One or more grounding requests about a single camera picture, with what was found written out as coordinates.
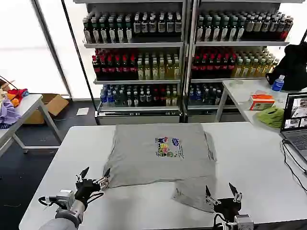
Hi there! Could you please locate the red cloth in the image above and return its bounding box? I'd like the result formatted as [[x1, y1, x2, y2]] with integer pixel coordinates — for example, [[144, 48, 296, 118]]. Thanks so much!
[[8, 88, 30, 98]]

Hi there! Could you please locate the brown cardboard box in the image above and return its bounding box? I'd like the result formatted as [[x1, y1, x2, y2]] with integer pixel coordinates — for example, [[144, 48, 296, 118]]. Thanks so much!
[[24, 93, 70, 125]]

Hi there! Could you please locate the grey laptop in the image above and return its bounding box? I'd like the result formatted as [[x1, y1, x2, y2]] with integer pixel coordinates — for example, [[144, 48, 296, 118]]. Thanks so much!
[[280, 92, 307, 164]]

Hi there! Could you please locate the black bag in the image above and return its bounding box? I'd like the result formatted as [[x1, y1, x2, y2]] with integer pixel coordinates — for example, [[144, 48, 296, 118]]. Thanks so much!
[[265, 43, 307, 91]]

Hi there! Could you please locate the black laptop cable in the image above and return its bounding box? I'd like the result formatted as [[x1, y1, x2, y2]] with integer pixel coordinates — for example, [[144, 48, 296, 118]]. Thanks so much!
[[281, 138, 307, 188]]

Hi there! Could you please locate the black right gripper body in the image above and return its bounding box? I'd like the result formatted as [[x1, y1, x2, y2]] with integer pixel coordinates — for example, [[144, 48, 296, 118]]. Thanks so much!
[[214, 197, 243, 222]]

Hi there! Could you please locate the grey side table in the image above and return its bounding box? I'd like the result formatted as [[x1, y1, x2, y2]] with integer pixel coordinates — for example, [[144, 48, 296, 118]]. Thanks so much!
[[0, 93, 63, 158]]

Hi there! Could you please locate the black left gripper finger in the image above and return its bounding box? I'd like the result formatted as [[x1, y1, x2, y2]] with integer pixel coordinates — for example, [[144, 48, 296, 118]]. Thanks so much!
[[94, 167, 112, 191], [75, 167, 90, 184]]

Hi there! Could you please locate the orange tissue box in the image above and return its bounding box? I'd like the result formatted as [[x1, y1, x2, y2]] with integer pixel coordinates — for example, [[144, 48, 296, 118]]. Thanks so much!
[[248, 90, 276, 111]]

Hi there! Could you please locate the blue water bottle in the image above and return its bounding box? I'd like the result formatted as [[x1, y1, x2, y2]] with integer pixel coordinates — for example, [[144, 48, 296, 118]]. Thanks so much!
[[272, 75, 286, 92]]

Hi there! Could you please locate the purple cloth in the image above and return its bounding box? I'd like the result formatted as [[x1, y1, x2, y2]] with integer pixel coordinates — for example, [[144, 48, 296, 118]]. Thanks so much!
[[0, 98, 22, 125]]

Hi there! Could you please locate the white desk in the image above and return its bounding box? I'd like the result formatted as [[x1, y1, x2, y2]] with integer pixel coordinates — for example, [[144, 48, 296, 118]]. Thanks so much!
[[215, 78, 307, 135]]

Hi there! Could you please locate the black slanted pole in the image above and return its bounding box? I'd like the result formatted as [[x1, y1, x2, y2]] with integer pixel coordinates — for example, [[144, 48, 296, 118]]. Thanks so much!
[[60, 0, 100, 126]]

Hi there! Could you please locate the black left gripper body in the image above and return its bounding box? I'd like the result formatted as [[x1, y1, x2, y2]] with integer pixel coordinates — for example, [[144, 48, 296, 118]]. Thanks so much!
[[74, 178, 102, 205]]

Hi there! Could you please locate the shelf with bottles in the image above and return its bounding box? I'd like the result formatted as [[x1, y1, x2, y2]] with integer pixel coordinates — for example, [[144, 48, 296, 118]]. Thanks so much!
[[71, 0, 188, 126], [187, 0, 298, 123]]

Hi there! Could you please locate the grey window frame post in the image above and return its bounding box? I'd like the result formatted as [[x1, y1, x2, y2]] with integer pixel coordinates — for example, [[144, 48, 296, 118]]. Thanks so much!
[[30, 0, 73, 99]]

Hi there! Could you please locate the orange cloth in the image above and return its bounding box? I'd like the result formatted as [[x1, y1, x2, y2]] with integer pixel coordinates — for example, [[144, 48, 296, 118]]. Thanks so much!
[[6, 92, 20, 108]]

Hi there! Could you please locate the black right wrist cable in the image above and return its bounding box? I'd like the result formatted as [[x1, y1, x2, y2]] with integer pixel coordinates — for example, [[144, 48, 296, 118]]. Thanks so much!
[[213, 212, 235, 229]]

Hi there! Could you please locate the green cloth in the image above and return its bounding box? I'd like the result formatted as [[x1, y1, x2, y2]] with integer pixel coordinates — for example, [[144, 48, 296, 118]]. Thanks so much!
[[256, 106, 286, 129]]

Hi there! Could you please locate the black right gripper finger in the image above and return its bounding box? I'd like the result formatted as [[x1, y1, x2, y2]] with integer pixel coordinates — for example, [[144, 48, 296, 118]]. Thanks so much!
[[205, 184, 222, 206], [228, 182, 243, 203]]

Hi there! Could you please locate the grey printed t-shirt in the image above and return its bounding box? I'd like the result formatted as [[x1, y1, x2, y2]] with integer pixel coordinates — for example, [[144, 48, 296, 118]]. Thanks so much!
[[103, 123, 218, 213]]

